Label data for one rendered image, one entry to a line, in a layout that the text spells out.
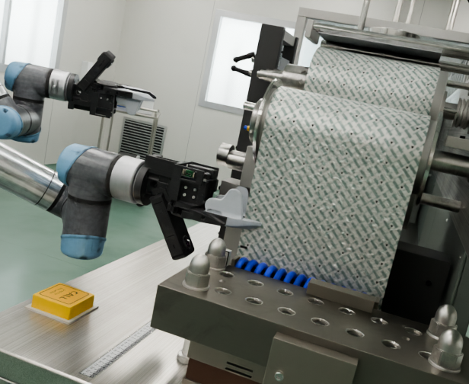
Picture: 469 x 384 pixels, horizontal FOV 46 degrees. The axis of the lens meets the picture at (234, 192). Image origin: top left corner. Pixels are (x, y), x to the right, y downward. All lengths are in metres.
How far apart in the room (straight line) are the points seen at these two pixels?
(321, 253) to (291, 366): 0.23
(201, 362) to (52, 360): 0.20
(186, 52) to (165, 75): 0.39
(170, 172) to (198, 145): 5.99
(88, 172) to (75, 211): 0.07
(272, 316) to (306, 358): 0.07
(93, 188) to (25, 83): 0.56
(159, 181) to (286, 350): 0.37
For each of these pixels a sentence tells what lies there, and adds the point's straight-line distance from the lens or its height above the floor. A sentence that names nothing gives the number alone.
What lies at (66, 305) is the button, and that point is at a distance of 0.90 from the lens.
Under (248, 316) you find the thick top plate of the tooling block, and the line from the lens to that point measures 0.69.
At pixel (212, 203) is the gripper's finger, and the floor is 1.11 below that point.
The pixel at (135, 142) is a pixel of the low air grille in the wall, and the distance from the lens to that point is 7.23.
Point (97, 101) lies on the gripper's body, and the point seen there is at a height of 1.20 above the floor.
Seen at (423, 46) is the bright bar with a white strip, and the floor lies 1.44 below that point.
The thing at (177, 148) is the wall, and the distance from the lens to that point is 7.00.
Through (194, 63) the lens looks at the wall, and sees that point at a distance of 6.94.
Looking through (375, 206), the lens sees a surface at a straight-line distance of 0.84.
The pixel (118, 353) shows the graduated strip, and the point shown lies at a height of 0.90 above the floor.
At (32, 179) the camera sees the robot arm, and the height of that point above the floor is 1.06.
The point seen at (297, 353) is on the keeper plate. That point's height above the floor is 1.01.
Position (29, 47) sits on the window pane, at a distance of 6.09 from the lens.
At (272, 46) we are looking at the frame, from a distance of 1.21.
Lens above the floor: 1.29
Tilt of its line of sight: 10 degrees down
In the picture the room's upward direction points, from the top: 12 degrees clockwise
